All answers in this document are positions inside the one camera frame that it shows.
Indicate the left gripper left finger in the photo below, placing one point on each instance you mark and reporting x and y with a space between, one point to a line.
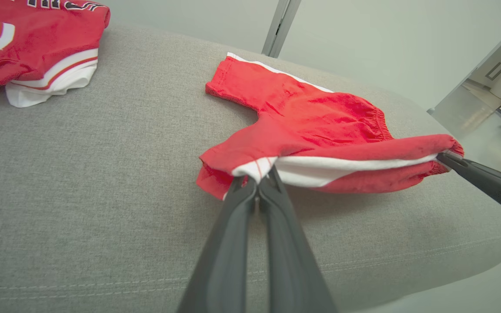
224 261

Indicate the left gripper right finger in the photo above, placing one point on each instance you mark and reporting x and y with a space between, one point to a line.
289 261

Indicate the red shorts with white stripe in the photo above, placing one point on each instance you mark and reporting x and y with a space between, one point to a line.
320 117

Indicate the red basketball jersey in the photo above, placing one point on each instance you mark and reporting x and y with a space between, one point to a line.
37 39

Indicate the grey fabric sofa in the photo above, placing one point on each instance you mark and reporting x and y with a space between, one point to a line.
102 195

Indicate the grey glass door frame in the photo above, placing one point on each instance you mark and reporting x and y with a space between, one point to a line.
500 54

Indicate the grey wall panel post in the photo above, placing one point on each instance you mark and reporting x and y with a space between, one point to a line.
278 26

